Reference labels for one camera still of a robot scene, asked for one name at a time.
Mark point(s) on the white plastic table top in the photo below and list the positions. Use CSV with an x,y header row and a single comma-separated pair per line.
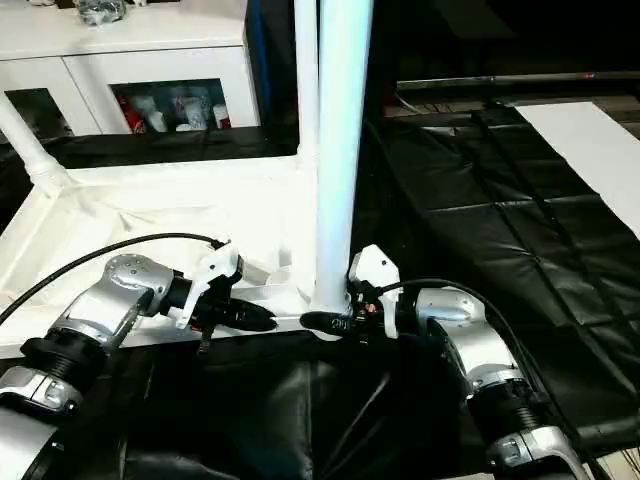
x,y
150,210

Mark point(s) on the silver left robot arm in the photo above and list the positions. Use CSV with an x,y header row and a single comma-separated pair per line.
x,y
120,290

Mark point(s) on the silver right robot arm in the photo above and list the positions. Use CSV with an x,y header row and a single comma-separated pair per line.
x,y
490,360

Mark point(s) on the black mat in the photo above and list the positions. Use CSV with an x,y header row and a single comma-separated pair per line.
x,y
500,240

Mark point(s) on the red white small bottle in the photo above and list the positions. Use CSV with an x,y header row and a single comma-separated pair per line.
x,y
132,119

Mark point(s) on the black case with gold label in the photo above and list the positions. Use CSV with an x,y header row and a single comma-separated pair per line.
x,y
385,60

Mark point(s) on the white cabinet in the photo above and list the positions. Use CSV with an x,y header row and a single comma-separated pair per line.
x,y
150,55

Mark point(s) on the black long bar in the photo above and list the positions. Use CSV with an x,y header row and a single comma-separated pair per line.
x,y
500,80

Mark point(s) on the white flat sheet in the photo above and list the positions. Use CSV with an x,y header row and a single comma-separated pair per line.
x,y
585,150

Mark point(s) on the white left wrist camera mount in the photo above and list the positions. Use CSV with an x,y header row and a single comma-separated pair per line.
x,y
215,265

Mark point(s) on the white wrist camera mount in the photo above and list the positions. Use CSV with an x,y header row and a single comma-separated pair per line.
x,y
215,265
375,265

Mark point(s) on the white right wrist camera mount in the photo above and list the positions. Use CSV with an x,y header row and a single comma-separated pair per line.
x,y
375,265

